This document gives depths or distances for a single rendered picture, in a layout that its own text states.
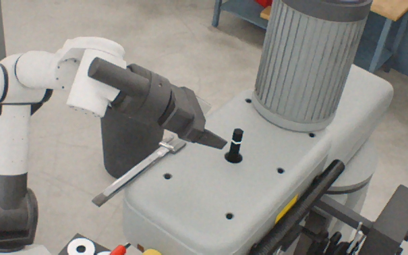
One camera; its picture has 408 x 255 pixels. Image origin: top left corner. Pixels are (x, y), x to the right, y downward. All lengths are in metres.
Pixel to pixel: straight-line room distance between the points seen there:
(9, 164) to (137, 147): 2.35
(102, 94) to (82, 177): 2.84
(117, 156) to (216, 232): 2.60
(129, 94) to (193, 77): 3.82
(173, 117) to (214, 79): 3.79
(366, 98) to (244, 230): 0.78
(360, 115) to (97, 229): 2.18
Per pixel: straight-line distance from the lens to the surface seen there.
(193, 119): 0.93
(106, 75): 0.83
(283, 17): 1.08
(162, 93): 0.90
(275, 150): 1.13
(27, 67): 1.01
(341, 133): 1.47
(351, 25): 1.09
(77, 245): 1.83
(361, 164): 1.70
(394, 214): 1.34
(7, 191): 1.13
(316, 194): 1.19
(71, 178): 3.69
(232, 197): 1.01
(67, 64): 0.96
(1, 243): 1.19
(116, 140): 3.42
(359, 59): 5.10
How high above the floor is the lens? 2.61
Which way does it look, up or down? 39 degrees down
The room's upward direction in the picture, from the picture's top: 9 degrees clockwise
